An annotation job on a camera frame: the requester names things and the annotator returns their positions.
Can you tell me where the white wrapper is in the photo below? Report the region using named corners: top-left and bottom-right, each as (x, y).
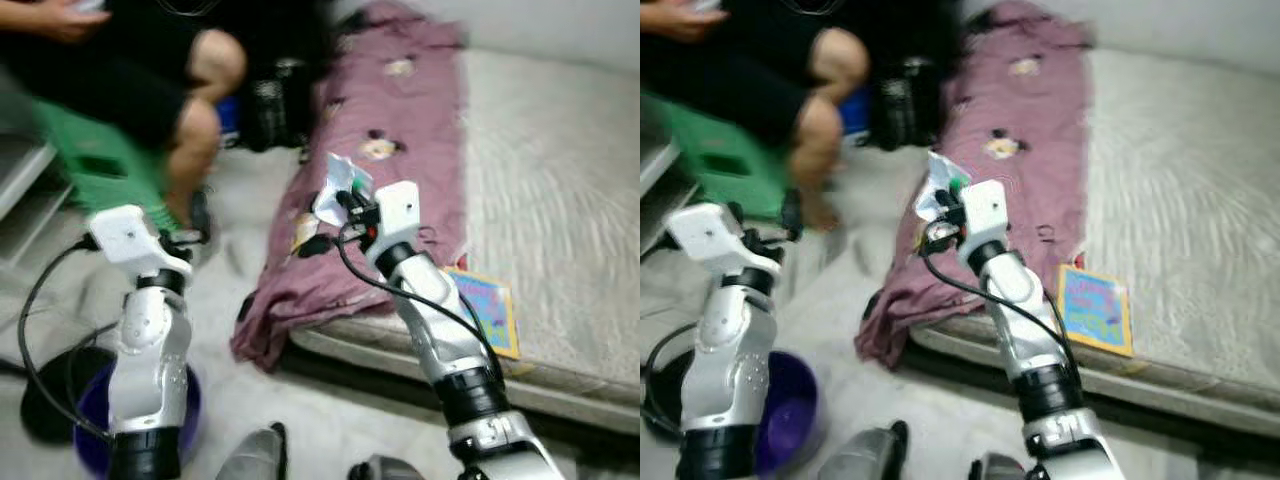
top-left (312, 152), bottom-right (376, 229)
top-left (915, 150), bottom-right (973, 223)

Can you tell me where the colourful children's book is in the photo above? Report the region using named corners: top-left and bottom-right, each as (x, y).
top-left (1055, 262), bottom-right (1136, 358)
top-left (440, 265), bottom-right (523, 361)

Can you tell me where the person right hand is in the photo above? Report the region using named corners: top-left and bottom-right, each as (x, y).
top-left (35, 0), bottom-right (113, 46)
top-left (655, 0), bottom-right (729, 43)

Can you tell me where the green plastic stool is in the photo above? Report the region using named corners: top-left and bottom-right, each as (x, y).
top-left (30, 95), bottom-right (191, 226)
top-left (645, 95), bottom-right (801, 221)

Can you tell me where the blue plastic container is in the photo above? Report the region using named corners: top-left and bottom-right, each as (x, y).
top-left (838, 88), bottom-right (869, 141)
top-left (215, 95), bottom-right (241, 146)

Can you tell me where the purple cartoon print blanket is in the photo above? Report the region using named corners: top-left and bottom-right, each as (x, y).
top-left (855, 0), bottom-right (1096, 371)
top-left (230, 0), bottom-right (471, 373)

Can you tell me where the black bag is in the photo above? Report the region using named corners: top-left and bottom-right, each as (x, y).
top-left (868, 50), bottom-right (946, 151)
top-left (240, 55), bottom-right (321, 151)

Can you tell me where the grey low shelf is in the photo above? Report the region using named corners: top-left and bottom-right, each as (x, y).
top-left (640, 135), bottom-right (691, 251)
top-left (0, 130), bottom-right (71, 263)

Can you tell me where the person in black shorts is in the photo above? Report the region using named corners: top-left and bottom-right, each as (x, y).
top-left (640, 0), bottom-right (961, 231)
top-left (0, 0), bottom-right (331, 231)

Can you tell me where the purple plastic bucket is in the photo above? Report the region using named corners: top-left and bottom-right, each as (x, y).
top-left (755, 350), bottom-right (821, 476)
top-left (72, 355), bottom-right (203, 479)

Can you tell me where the dark bed base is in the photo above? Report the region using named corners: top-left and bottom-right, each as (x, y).
top-left (280, 335), bottom-right (641, 471)
top-left (905, 335), bottom-right (1280, 466)

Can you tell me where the black round lid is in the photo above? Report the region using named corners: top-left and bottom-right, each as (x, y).
top-left (640, 350), bottom-right (693, 441)
top-left (20, 345), bottom-right (116, 446)

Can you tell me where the quilted white patterned mattress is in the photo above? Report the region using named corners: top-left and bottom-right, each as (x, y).
top-left (905, 45), bottom-right (1280, 431)
top-left (290, 45), bottom-right (641, 436)

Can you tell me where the grey robot left leg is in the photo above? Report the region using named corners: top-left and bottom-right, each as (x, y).
top-left (215, 422), bottom-right (289, 480)
top-left (818, 420), bottom-right (911, 480)

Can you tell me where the grey robot leg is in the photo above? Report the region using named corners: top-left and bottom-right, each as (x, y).
top-left (968, 452), bottom-right (1031, 480)
top-left (215, 422), bottom-right (289, 480)
top-left (348, 455), bottom-right (431, 480)
top-left (818, 420), bottom-right (911, 480)

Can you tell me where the grey robot right leg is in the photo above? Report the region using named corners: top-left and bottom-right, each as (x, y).
top-left (968, 452), bottom-right (1031, 480)
top-left (348, 455), bottom-right (431, 480)

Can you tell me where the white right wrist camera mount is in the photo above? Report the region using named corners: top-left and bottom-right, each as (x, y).
top-left (370, 180), bottom-right (423, 256)
top-left (958, 180), bottom-right (1009, 249)

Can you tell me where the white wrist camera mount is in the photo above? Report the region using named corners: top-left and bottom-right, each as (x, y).
top-left (370, 180), bottom-right (423, 256)
top-left (958, 180), bottom-right (1009, 249)
top-left (88, 205), bottom-right (193, 281)
top-left (665, 202), bottom-right (766, 276)

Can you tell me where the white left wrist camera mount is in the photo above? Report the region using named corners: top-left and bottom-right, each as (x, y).
top-left (88, 205), bottom-right (193, 281)
top-left (665, 202), bottom-right (766, 276)

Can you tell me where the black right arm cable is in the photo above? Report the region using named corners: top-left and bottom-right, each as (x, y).
top-left (297, 230), bottom-right (506, 386)
top-left (920, 225), bottom-right (1081, 386)

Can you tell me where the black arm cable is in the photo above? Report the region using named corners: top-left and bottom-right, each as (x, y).
top-left (18, 240), bottom-right (111, 441)
top-left (297, 230), bottom-right (506, 386)
top-left (642, 340), bottom-right (701, 441)
top-left (920, 225), bottom-right (1081, 386)

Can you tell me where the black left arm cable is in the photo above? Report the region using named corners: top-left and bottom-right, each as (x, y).
top-left (642, 340), bottom-right (701, 441)
top-left (18, 240), bottom-right (111, 441)

